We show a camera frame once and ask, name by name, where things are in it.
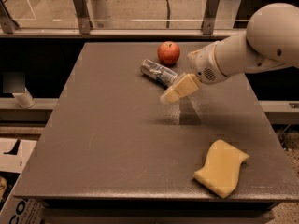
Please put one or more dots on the right metal railing bracket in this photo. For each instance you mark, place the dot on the right metal railing bracket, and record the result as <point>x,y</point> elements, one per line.
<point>211,10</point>

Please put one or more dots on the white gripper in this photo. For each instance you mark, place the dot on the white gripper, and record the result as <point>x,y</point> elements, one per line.
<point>206,64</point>

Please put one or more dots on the red apple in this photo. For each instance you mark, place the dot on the red apple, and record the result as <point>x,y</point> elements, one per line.
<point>168,52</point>

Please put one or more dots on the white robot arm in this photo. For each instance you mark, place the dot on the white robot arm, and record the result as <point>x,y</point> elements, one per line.
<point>270,42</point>

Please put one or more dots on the middle metal railing bracket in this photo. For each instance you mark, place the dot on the middle metal railing bracket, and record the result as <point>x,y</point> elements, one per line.
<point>82,13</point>

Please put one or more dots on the silver redbull can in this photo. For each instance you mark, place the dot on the silver redbull can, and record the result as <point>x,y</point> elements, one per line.
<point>158,72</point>

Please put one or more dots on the left metal railing bracket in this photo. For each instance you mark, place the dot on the left metal railing bracket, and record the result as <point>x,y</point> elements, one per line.
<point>7,23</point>

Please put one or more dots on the white cardboard box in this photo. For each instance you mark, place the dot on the white cardboard box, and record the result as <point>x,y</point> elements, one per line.
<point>14,153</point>

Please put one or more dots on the white pump dispenser bottle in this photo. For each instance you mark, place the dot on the white pump dispenser bottle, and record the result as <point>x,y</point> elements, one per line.
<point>24,99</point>

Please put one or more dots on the metal railing bracket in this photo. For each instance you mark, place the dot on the metal railing bracket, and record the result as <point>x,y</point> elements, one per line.
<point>82,13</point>
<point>7,23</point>
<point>211,10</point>

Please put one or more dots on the yellow sponge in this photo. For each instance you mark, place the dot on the yellow sponge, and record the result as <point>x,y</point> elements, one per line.
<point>220,172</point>

